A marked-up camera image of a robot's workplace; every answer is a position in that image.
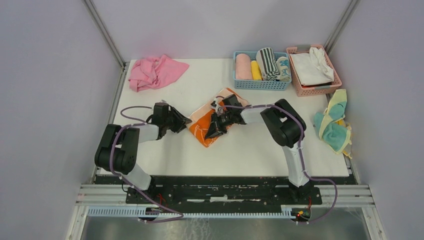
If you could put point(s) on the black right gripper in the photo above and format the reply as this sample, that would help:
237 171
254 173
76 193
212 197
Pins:
215 128

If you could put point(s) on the orange white towel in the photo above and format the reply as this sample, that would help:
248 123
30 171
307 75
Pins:
201 118

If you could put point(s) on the teal rabbit pattern towel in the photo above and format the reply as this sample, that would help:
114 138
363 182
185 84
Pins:
283 67

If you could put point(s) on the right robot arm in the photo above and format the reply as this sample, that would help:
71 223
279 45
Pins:
284 124

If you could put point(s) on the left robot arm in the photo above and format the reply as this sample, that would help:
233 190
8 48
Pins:
118 147

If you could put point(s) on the blue plastic basket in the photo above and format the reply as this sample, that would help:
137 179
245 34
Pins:
258 84

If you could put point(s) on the rolled peach towel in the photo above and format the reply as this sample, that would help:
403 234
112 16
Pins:
243 67

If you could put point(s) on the rolled yellow towel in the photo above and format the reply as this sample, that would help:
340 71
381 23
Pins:
255 71

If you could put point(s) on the rolled striped towel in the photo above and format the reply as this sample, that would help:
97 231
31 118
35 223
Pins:
266 61

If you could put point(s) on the crumpled pink towel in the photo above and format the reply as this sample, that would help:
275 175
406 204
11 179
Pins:
155 73

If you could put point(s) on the pink plastic basket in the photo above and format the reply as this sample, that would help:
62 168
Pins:
315 89

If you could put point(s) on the white folded cloth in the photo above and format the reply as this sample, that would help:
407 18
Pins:
312 68

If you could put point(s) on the light blue yellow towel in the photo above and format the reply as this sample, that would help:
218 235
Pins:
331 127

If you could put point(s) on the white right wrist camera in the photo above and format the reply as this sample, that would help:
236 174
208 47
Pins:
219 110

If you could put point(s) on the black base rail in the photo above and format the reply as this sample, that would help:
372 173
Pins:
229 195

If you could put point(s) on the white cable duct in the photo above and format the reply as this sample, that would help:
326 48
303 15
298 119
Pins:
151 213

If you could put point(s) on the aluminium frame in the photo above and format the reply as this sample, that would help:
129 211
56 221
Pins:
102 190

